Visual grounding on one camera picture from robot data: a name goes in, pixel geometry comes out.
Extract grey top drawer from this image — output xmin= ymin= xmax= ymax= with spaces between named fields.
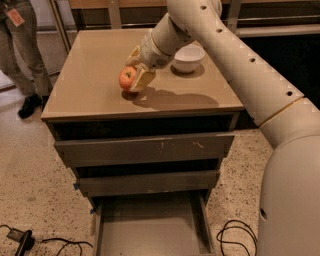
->
xmin=55 ymin=133 xmax=234 ymax=167

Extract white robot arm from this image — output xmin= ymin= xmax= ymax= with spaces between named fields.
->
xmin=126 ymin=0 xmax=320 ymax=256

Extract black power adapter with cable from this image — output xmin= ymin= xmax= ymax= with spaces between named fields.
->
xmin=0 ymin=224 xmax=93 ymax=256

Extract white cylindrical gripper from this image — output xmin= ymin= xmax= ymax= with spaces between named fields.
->
xmin=125 ymin=30 xmax=173 ymax=93

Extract red apple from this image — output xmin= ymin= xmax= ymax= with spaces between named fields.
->
xmin=118 ymin=66 xmax=136 ymax=92

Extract grey drawer cabinet beige top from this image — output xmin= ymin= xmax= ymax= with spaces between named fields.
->
xmin=40 ymin=26 xmax=246 ymax=256

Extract white ceramic bowl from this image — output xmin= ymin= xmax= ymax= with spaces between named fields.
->
xmin=173 ymin=44 xmax=205 ymax=73

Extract grey middle drawer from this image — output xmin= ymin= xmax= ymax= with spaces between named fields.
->
xmin=77 ymin=170 xmax=220 ymax=197

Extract person legs in grey trousers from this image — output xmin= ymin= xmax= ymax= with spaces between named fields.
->
xmin=0 ymin=0 xmax=53 ymax=119

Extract black coiled cable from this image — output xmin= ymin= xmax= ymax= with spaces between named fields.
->
xmin=215 ymin=219 xmax=259 ymax=256

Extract grey open bottom drawer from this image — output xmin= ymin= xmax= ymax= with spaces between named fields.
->
xmin=94 ymin=191 xmax=216 ymax=256

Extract metal railing frame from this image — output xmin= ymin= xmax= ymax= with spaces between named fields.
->
xmin=53 ymin=0 xmax=320 ymax=54

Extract blue tape piece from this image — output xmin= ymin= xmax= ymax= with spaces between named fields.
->
xmin=73 ymin=183 xmax=79 ymax=190

